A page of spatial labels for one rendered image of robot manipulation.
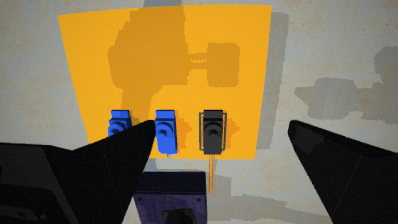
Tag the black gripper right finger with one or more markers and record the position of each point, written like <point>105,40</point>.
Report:
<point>356,182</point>

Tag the black micro servo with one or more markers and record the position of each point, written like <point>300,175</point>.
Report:
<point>213,136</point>

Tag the orange flat panel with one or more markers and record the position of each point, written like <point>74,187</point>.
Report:
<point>169,64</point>

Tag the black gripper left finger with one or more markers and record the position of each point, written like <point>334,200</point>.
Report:
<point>93,184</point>

